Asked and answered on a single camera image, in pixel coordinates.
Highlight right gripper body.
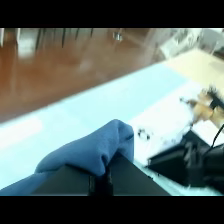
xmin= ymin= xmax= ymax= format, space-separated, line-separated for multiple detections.
xmin=184 ymin=131 xmax=224 ymax=195

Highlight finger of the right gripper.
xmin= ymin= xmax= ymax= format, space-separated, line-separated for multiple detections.
xmin=146 ymin=145 xmax=189 ymax=183

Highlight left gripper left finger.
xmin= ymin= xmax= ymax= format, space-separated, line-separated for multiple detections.
xmin=31 ymin=164 xmax=98 ymax=197

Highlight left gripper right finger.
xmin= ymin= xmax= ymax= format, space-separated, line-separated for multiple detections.
xmin=105 ymin=152 xmax=172 ymax=197

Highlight blue shirt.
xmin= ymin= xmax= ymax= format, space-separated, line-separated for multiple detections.
xmin=0 ymin=118 xmax=135 ymax=197

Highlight white printed garment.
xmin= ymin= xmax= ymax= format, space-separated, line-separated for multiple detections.
xmin=128 ymin=79 xmax=224 ymax=168

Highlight black cable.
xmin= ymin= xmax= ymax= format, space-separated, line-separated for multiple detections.
xmin=202 ymin=122 xmax=224 ymax=158

